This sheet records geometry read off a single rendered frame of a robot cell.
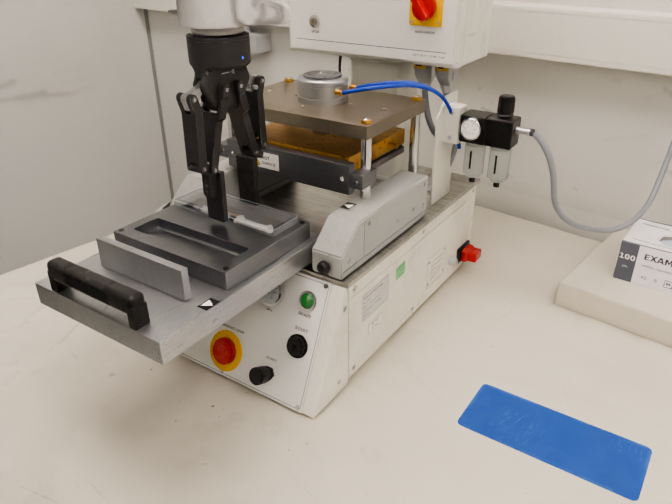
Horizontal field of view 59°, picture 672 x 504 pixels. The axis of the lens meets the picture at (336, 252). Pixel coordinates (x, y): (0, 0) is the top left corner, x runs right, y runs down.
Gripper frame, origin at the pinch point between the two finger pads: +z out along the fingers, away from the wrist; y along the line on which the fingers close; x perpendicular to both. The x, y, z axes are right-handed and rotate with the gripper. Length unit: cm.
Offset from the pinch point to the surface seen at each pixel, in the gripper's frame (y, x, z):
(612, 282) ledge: -47, 43, 24
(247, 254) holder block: 7.7, 9.1, 3.8
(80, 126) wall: -64, -134, 28
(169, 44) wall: -94, -118, 4
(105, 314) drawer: 23.5, 2.1, 6.2
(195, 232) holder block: 6.4, -1.2, 4.1
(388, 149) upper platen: -24.9, 9.9, -0.5
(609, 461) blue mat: -9, 52, 28
